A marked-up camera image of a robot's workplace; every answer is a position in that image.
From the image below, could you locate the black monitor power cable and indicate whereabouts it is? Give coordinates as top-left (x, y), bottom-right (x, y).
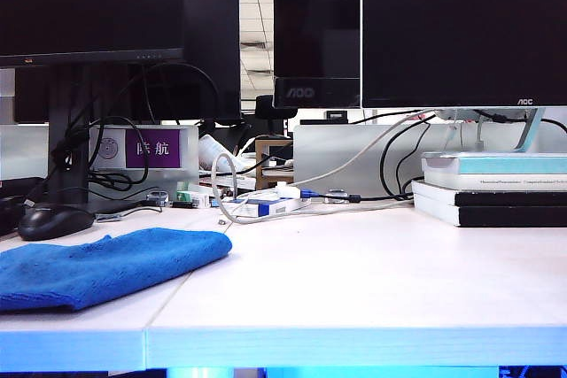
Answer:
top-left (471, 108), bottom-right (567, 135)

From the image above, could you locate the wooden shelf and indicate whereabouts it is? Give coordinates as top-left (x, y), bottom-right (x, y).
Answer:
top-left (255, 138), bottom-right (295, 190)

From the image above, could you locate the blue microfiber rag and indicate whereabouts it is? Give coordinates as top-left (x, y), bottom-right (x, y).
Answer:
top-left (0, 227), bottom-right (233, 312)

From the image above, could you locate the black book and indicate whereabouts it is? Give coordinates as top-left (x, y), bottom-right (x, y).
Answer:
top-left (411, 179), bottom-right (567, 209)
top-left (414, 194), bottom-right (567, 228)

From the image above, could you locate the name sign with purple label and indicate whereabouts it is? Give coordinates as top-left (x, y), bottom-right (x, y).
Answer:
top-left (88, 124), bottom-right (199, 178)

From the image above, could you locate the green and white box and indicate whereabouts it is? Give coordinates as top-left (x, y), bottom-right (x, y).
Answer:
top-left (175, 189), bottom-right (212, 210)

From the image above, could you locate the thin black arched cable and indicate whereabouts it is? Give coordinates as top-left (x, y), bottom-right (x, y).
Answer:
top-left (132, 60), bottom-right (221, 127)

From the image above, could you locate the black monitor cable bundle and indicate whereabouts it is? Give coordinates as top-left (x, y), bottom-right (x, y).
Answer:
top-left (49, 115), bottom-right (151, 194)

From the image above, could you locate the AOC monitor rear side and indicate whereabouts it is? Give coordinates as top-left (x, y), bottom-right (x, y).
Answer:
top-left (272, 0), bottom-right (362, 109)

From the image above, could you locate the black looped cable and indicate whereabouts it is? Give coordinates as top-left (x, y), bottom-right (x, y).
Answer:
top-left (395, 120), bottom-right (433, 198)

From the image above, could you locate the long white cable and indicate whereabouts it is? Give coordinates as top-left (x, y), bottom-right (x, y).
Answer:
top-left (290, 107), bottom-right (444, 189)

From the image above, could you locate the black office chair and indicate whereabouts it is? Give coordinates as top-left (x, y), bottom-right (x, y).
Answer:
top-left (255, 94), bottom-right (299, 138)

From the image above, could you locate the black VGA cable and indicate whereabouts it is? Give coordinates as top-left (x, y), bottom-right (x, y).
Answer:
top-left (317, 114), bottom-right (438, 202)

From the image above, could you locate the white adapter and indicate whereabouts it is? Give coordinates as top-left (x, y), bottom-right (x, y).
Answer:
top-left (275, 181), bottom-right (304, 199)

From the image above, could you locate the white and blue box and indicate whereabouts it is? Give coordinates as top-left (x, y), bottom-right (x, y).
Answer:
top-left (221, 197), bottom-right (312, 219)

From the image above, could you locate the white plastic bottle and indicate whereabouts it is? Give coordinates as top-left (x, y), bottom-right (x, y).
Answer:
top-left (198, 133), bottom-right (247, 172)

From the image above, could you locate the grey desk partition panel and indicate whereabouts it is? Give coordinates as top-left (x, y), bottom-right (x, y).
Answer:
top-left (0, 123), bottom-right (50, 181)
top-left (292, 123), bottom-right (567, 198)

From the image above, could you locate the large black AOC monitor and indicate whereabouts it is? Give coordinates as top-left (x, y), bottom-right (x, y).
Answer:
top-left (361, 0), bottom-right (567, 109)

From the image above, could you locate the silver monitor stand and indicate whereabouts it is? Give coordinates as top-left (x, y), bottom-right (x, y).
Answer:
top-left (436, 105), bottom-right (550, 153)

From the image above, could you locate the black keyboard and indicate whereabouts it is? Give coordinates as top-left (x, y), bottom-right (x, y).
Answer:
top-left (0, 194), bottom-right (27, 237)

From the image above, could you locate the black computer mouse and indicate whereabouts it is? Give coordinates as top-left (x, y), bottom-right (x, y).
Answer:
top-left (17, 203), bottom-right (96, 242)

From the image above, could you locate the looped white cable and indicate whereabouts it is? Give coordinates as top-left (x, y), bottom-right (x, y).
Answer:
top-left (210, 151), bottom-right (418, 225)

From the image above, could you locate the plain black monitor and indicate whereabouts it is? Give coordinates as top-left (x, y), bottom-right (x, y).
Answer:
top-left (12, 0), bottom-right (243, 125)

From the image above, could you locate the white neuroscience book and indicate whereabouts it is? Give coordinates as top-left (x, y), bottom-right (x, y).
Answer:
top-left (423, 170), bottom-right (567, 192)

